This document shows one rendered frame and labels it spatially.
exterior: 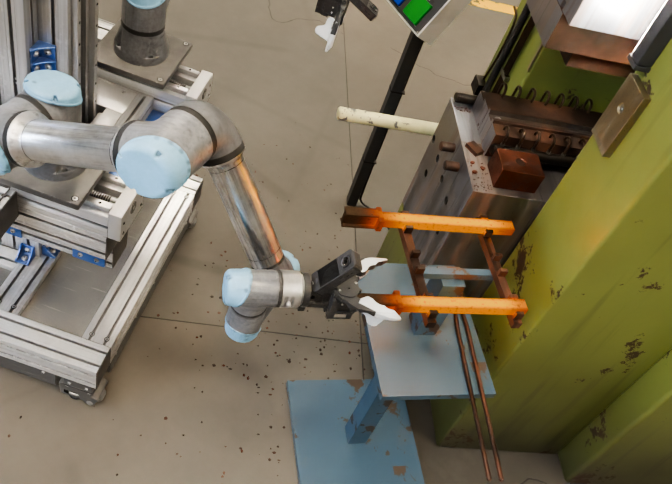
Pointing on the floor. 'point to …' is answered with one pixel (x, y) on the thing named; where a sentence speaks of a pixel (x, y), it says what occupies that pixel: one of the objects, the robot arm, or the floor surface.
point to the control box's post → (384, 113)
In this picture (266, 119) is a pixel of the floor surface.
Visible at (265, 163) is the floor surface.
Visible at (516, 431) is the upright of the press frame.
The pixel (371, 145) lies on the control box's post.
